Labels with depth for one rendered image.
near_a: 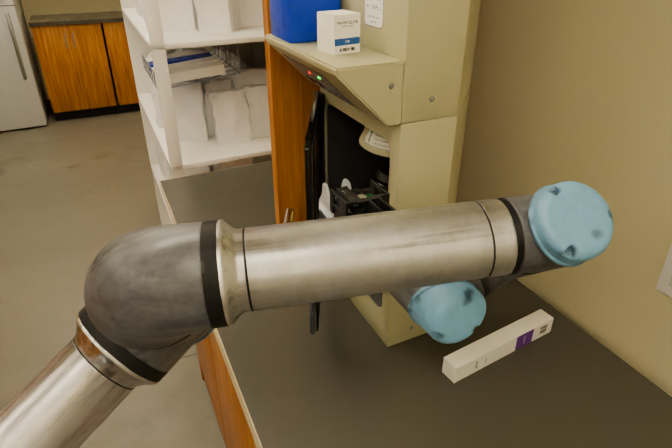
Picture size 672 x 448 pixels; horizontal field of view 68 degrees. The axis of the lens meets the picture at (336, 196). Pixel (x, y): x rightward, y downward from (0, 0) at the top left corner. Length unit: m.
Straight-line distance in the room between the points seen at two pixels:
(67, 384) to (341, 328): 0.63
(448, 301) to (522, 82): 0.75
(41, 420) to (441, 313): 0.41
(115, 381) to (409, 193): 0.53
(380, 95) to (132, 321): 0.49
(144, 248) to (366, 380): 0.63
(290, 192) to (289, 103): 0.22
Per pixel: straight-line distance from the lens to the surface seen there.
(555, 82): 1.15
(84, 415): 0.60
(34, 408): 0.61
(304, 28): 0.92
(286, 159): 1.16
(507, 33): 1.25
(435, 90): 0.83
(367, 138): 0.96
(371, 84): 0.76
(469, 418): 0.97
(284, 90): 1.11
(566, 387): 1.07
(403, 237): 0.45
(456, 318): 0.57
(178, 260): 0.43
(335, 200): 0.73
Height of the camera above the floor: 1.67
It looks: 27 degrees down
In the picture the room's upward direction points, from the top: straight up
